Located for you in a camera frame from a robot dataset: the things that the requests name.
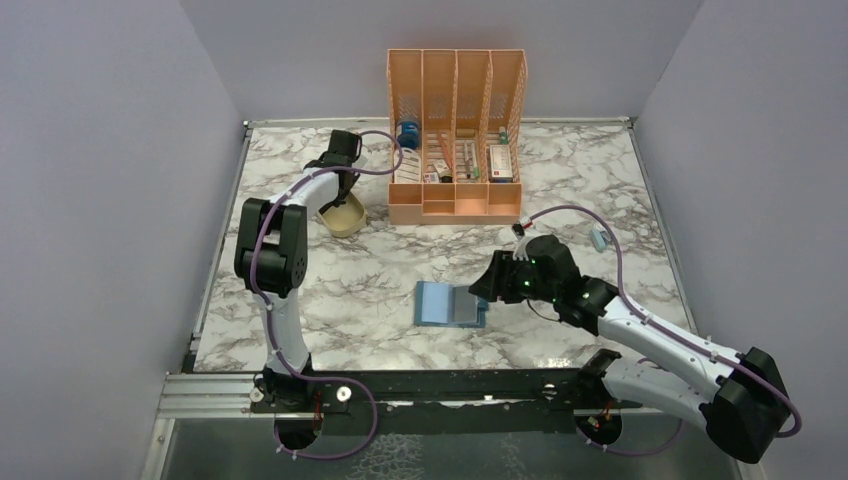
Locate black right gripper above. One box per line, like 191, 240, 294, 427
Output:
469, 249, 559, 304

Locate teal leather card holder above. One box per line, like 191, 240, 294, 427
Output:
413, 281, 489, 328

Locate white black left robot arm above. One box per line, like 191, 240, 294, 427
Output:
234, 130, 365, 411

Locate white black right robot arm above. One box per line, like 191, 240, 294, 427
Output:
469, 235, 791, 464

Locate white rounded label card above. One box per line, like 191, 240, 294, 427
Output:
393, 148, 422, 184

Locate beige oval tray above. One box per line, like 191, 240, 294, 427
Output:
318, 193, 367, 238

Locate blue tape roll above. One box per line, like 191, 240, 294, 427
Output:
395, 119, 421, 150

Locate pens in organizer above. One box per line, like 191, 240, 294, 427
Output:
460, 140, 480, 182

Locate light blue small clip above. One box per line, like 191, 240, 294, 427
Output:
589, 224, 612, 253

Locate white red box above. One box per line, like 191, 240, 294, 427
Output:
488, 144, 514, 183

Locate orange desk file organizer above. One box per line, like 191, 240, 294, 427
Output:
387, 49, 528, 225

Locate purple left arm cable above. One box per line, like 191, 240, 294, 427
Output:
246, 129, 407, 463

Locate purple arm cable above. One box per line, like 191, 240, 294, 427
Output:
516, 203, 803, 458
246, 129, 407, 463

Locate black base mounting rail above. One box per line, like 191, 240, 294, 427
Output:
249, 368, 621, 437

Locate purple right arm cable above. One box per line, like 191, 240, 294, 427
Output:
516, 203, 803, 458

